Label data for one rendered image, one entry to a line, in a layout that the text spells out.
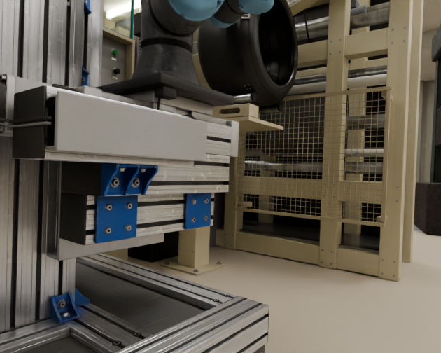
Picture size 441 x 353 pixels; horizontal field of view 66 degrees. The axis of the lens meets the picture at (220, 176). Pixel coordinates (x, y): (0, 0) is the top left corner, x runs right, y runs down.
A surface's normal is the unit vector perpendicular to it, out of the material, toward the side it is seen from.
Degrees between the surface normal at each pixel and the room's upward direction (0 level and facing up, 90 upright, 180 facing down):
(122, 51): 90
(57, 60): 90
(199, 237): 90
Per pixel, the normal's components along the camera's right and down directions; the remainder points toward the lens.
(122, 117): 0.78, 0.04
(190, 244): -0.58, -0.01
